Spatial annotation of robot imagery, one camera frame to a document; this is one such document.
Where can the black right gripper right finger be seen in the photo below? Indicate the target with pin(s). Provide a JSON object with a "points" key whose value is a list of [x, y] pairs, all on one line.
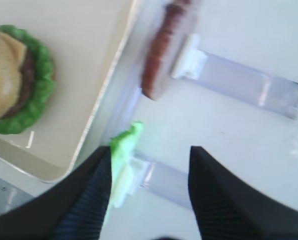
{"points": [[227, 208]]}

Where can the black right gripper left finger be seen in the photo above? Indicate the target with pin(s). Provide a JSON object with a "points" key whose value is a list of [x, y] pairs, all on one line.
{"points": [[74, 209]]}

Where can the bun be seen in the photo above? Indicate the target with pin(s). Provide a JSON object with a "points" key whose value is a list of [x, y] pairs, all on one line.
{"points": [[10, 75]]}

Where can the clear holder under lettuce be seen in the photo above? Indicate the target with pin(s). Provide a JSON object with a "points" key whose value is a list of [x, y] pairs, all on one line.
{"points": [[165, 182]]}

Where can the upright green lettuce leaf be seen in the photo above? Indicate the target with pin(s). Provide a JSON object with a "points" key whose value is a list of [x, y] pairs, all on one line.
{"points": [[124, 155]]}

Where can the lettuce leaf on tray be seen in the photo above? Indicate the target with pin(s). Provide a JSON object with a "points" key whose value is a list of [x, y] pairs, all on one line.
{"points": [[43, 86]]}

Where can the meat patty on tray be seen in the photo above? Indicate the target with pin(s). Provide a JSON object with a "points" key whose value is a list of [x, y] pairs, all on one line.
{"points": [[27, 85]]}

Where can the cheese slice on burger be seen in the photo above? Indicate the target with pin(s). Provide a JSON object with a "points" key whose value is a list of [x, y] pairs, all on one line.
{"points": [[19, 52]]}

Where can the upright brown meat patty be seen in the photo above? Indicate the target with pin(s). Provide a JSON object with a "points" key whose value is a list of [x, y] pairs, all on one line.
{"points": [[151, 82]]}

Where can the clear holder under patty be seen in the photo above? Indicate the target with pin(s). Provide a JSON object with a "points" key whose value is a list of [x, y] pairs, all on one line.
{"points": [[249, 85]]}

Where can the cream rectangular tray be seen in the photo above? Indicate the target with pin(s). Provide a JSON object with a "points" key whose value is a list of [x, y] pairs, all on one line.
{"points": [[86, 38]]}

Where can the clear long rail right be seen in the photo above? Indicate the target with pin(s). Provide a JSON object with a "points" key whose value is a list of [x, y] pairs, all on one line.
{"points": [[115, 110]]}

